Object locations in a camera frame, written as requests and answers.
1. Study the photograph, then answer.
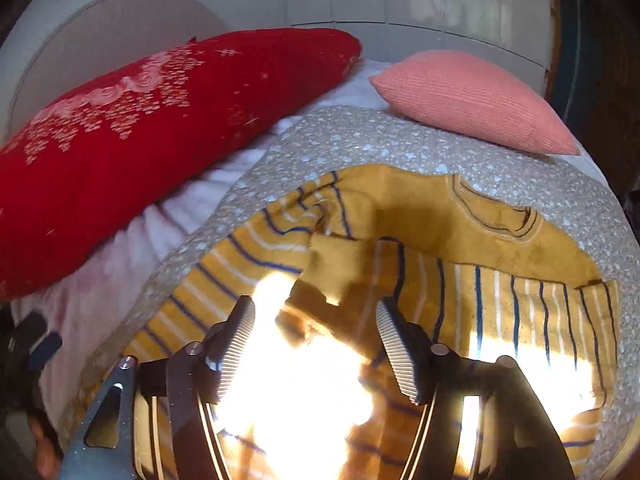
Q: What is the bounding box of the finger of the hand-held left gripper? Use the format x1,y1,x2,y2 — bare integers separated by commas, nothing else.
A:
0,311,64,378

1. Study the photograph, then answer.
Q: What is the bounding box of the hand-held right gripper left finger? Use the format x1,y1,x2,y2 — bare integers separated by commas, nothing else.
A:
60,296,257,480

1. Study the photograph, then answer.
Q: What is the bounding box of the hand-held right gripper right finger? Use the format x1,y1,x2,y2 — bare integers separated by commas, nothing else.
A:
375,297,576,480

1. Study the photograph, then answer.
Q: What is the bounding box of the yellow striped sweater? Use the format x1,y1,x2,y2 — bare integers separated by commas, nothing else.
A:
122,162,621,480

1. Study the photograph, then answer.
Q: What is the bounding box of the person's left hand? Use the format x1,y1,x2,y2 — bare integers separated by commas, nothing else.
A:
27,411,65,480

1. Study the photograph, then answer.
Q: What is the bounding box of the white bed sheet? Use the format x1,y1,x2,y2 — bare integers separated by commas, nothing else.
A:
10,57,608,441

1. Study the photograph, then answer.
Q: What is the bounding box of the beige dotted blanket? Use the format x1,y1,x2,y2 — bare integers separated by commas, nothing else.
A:
57,105,640,480

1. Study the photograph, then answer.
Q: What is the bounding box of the red embroidered pillow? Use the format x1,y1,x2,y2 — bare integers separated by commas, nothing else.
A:
0,27,363,302

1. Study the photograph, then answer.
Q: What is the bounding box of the pink ribbed pillow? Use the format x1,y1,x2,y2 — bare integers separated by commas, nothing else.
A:
369,49,582,157

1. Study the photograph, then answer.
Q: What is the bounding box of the beige rounded headboard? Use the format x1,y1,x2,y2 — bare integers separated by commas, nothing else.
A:
7,0,231,136

